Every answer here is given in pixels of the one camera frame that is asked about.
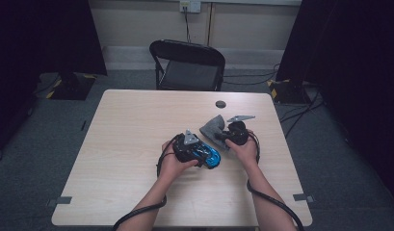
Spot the beige wall conduit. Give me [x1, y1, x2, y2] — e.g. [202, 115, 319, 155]
[206, 2, 216, 47]

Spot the person's left hand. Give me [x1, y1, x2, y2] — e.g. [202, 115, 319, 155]
[159, 140, 199, 184]

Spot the grey terry cloth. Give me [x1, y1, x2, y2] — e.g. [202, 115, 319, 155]
[198, 114, 231, 152]

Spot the white wall socket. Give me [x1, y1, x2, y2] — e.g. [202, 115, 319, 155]
[179, 0, 202, 13]

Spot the black folding chair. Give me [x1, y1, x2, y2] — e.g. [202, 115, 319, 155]
[148, 38, 226, 92]

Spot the black stand base striped tape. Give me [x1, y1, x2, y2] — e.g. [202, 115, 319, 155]
[44, 71, 97, 101]
[266, 78, 313, 105]

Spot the right hand-held gripper cable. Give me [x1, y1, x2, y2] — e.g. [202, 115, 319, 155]
[246, 130, 306, 231]

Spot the grey tape strip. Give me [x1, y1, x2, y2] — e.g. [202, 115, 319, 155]
[293, 192, 315, 204]
[46, 195, 73, 208]

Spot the person's right hand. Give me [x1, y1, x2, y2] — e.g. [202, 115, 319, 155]
[224, 129, 260, 169]

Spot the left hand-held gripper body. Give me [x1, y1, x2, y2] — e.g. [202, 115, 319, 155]
[171, 129, 201, 163]

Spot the black floor cable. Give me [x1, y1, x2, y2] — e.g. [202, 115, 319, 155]
[279, 88, 326, 140]
[223, 63, 282, 87]

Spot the black socket cable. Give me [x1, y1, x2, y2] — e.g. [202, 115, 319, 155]
[183, 8, 192, 43]

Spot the blue toy car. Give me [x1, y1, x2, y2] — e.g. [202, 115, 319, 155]
[193, 141, 223, 170]

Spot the black curtain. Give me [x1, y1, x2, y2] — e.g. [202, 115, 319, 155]
[0, 0, 108, 162]
[276, 0, 394, 206]

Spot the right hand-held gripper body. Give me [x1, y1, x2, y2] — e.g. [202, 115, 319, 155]
[223, 115, 256, 147]

